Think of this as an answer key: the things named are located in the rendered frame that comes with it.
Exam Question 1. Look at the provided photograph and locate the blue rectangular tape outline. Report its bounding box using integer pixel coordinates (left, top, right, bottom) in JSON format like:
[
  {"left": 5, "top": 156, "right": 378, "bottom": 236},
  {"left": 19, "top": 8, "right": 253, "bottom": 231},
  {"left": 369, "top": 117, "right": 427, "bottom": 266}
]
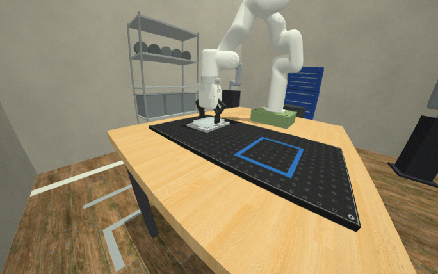
[{"left": 234, "top": 137, "right": 304, "bottom": 178}]

